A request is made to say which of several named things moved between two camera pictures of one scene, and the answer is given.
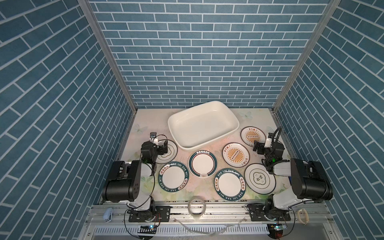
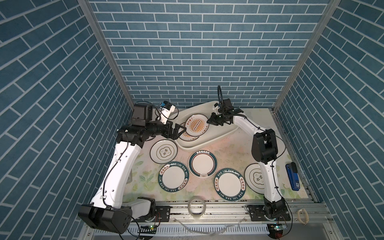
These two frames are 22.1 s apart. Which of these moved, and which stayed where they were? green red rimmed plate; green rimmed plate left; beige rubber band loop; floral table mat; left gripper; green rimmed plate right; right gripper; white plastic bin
Moved: left gripper; right gripper
Stayed: beige rubber band loop; green rimmed plate right; green rimmed plate left; white plastic bin; floral table mat; green red rimmed plate
